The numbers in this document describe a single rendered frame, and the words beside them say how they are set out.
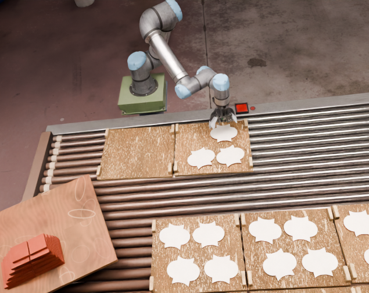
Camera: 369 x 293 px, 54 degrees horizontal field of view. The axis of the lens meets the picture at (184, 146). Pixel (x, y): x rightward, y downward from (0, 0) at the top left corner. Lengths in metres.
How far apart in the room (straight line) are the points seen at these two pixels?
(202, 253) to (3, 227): 0.95
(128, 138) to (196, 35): 2.47
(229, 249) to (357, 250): 0.54
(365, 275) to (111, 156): 1.36
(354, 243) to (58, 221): 1.33
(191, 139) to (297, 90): 1.81
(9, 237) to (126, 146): 0.75
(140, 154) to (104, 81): 2.11
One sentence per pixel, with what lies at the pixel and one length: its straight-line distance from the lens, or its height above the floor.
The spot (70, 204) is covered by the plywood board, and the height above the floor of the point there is 1.04.
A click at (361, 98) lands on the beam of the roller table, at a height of 0.91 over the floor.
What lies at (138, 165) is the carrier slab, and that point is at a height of 0.94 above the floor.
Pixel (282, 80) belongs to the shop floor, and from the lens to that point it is 3.73.
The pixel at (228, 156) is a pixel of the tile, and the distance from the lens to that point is 1.93.
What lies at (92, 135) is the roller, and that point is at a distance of 2.24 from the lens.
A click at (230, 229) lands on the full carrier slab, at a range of 1.73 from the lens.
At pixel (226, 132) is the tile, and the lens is 2.03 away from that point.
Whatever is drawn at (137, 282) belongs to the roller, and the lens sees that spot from 1.72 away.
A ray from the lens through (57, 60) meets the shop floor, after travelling 4.59.
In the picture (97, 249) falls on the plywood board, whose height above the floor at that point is 1.04.
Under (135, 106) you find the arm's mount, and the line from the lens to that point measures 2.28.
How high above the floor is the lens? 2.51
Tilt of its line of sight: 51 degrees down
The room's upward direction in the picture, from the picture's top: 12 degrees counter-clockwise
